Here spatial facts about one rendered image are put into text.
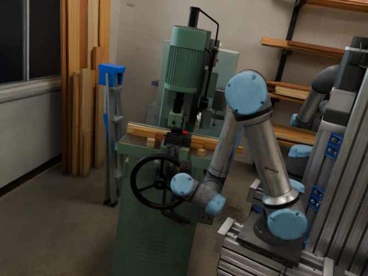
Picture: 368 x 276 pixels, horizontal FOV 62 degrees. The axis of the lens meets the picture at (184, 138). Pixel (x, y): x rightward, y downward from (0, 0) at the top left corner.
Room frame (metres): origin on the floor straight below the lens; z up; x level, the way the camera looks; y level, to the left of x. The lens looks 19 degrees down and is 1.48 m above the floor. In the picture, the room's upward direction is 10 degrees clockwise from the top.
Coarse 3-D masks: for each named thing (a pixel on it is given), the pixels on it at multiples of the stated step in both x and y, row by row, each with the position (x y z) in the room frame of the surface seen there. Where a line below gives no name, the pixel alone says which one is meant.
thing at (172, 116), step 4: (172, 112) 1.61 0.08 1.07; (172, 116) 1.57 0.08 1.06; (176, 116) 1.57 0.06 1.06; (180, 116) 1.57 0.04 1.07; (168, 120) 1.57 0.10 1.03; (172, 120) 1.57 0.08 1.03; (176, 120) 1.57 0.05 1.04; (180, 120) 1.57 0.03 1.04; (168, 124) 1.57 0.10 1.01; (172, 124) 1.57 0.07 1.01; (176, 124) 1.57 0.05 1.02; (180, 124) 1.57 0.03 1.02
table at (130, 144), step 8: (128, 136) 1.57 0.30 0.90; (136, 136) 1.60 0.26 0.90; (120, 144) 1.46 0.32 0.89; (128, 144) 1.46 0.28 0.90; (136, 144) 1.48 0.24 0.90; (144, 144) 1.50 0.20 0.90; (160, 144) 1.54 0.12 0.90; (120, 152) 1.46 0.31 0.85; (128, 152) 1.46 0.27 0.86; (136, 152) 1.46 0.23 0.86; (144, 152) 1.46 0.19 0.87; (152, 152) 1.46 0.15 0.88; (192, 152) 1.50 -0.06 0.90; (208, 152) 1.54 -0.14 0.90; (192, 160) 1.45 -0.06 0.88; (200, 160) 1.45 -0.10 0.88; (208, 160) 1.45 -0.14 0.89; (208, 168) 1.45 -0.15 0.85
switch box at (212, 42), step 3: (210, 39) 1.89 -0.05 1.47; (213, 39) 1.89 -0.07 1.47; (210, 42) 1.89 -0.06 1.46; (213, 42) 1.89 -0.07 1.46; (219, 42) 1.89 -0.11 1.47; (210, 45) 1.89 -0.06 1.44; (213, 45) 1.89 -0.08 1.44; (216, 45) 1.89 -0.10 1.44; (219, 45) 1.89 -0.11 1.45; (210, 48) 1.89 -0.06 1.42; (216, 54) 1.89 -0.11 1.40; (207, 57) 1.89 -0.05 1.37; (216, 57) 1.89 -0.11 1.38; (207, 60) 1.89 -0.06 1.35; (216, 60) 1.89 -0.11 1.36; (207, 63) 1.89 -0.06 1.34; (213, 66) 1.89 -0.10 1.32
